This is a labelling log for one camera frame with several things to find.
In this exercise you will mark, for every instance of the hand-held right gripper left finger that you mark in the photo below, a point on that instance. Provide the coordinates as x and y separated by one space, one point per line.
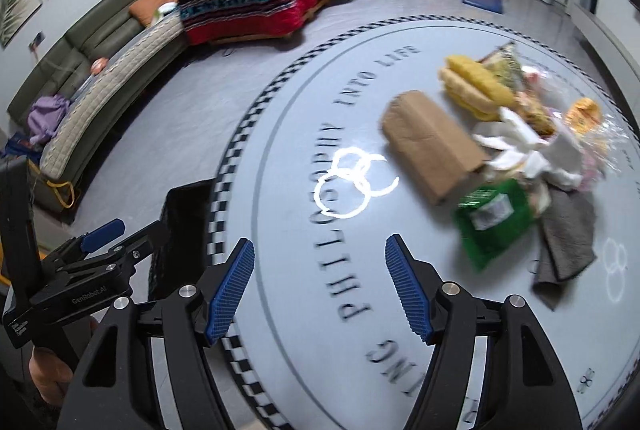
230 292

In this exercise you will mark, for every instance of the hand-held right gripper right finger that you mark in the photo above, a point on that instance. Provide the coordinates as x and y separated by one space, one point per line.
407 295

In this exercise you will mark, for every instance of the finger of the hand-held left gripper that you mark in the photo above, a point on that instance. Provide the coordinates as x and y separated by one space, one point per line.
135 245
102 232

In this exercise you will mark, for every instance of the black plastic basket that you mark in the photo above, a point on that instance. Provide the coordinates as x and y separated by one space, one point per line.
185 230

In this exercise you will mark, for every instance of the yellow carton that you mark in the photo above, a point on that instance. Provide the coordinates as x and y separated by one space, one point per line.
584 115

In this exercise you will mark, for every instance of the clear plastic bag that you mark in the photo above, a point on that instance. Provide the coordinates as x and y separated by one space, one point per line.
607 139

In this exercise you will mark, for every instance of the person's left hand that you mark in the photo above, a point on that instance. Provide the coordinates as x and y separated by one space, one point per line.
47 370

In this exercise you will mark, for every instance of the green snack packet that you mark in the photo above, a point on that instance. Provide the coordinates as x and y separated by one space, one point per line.
492 220

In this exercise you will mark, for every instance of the purple bag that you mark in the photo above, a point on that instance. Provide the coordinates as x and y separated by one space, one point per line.
47 117

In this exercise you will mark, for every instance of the brown paper bag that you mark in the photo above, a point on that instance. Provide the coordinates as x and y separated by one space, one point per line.
430 144

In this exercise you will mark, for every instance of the grey quilted sofa cover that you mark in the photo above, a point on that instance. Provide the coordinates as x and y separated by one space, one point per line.
110 79

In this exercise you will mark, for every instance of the grey cloth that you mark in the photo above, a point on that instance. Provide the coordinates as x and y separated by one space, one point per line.
567 240

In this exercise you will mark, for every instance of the crumpled white paper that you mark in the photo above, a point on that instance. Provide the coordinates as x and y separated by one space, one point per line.
525 149

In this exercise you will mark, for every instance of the green sofa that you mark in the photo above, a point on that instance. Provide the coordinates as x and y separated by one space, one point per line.
100 34

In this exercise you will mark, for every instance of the brown patterned snack packet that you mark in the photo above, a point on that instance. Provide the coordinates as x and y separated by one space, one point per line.
537 117

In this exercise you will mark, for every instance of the yellow sponge cloth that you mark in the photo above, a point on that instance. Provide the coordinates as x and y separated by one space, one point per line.
475 84

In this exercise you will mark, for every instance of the orange cushion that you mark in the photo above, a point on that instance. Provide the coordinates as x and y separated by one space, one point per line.
152 4

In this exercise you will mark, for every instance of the green patterned packet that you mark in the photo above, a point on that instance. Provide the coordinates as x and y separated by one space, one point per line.
505 67

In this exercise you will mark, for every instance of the framed wall picture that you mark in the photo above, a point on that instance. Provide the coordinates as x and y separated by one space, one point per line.
17 4

